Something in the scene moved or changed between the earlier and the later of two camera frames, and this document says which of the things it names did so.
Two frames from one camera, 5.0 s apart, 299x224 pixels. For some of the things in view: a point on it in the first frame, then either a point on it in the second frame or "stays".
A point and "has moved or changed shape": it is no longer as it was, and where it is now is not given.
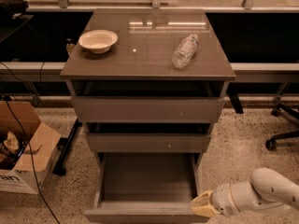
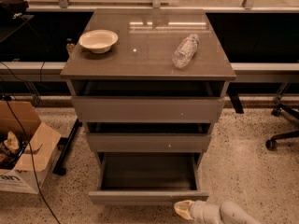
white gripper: x=223 y=197 -> x=197 y=209
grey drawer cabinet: x=149 y=84 stays
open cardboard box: x=42 y=147 stays
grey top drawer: x=148 y=101 stays
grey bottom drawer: x=146 y=188 has moved or changed shape
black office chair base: x=272 y=143 stays
